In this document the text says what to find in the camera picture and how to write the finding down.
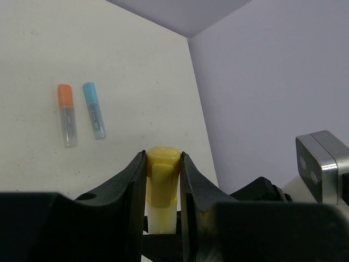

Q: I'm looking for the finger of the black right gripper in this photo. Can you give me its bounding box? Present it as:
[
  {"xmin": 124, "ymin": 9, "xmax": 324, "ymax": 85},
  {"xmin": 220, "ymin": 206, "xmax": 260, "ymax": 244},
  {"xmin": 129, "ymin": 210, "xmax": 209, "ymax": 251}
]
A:
[{"xmin": 142, "ymin": 211, "xmax": 183, "ymax": 261}]

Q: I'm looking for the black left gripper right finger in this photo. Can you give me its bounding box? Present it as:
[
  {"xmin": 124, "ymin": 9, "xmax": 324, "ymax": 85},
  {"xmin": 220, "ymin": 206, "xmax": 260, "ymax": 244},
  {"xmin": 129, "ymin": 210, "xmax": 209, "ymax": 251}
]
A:
[{"xmin": 180, "ymin": 153, "xmax": 348, "ymax": 261}]

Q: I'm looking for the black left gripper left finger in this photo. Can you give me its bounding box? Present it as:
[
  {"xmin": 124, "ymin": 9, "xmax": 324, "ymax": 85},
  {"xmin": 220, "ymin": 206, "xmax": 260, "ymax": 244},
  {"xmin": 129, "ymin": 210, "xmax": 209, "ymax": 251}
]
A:
[{"xmin": 1, "ymin": 151, "xmax": 146, "ymax": 261}]

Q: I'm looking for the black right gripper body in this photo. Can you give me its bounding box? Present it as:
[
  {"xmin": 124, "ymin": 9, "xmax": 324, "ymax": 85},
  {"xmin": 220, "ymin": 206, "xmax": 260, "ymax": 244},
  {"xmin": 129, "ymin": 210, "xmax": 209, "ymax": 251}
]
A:
[{"xmin": 229, "ymin": 177, "xmax": 293, "ymax": 203}]

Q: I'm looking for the yellow marker cap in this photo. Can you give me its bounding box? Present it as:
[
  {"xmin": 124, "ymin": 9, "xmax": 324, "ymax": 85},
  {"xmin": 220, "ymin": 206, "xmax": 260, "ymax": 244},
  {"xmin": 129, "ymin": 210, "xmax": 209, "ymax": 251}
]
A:
[{"xmin": 146, "ymin": 146, "xmax": 181, "ymax": 209}]

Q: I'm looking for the orange marker cap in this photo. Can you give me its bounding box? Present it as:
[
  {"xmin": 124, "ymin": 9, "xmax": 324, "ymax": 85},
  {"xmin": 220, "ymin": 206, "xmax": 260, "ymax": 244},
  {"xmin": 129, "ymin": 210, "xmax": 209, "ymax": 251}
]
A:
[{"xmin": 57, "ymin": 84, "xmax": 73, "ymax": 106}]

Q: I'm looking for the orange clear marker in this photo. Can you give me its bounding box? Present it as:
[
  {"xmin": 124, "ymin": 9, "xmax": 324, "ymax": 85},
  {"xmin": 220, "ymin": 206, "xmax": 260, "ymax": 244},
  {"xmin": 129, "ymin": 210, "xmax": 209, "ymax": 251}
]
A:
[{"xmin": 57, "ymin": 84, "xmax": 79, "ymax": 148}]

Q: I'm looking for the blue marker cap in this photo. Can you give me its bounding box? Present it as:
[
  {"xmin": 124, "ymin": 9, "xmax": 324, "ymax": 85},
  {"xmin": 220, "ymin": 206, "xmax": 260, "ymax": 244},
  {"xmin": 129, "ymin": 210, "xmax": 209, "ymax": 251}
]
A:
[{"xmin": 82, "ymin": 82, "xmax": 98, "ymax": 105}]

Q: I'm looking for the blue highlighter marker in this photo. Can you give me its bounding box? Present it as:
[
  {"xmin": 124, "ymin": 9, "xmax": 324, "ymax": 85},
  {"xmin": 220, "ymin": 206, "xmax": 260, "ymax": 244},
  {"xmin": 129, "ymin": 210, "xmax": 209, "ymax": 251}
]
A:
[{"xmin": 82, "ymin": 81, "xmax": 107, "ymax": 140}]

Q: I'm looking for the yellow highlighter marker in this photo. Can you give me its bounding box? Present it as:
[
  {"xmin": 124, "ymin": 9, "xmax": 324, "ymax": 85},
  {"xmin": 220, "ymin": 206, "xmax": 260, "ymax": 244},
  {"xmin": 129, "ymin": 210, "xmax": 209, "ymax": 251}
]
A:
[{"xmin": 146, "ymin": 201, "xmax": 177, "ymax": 235}]

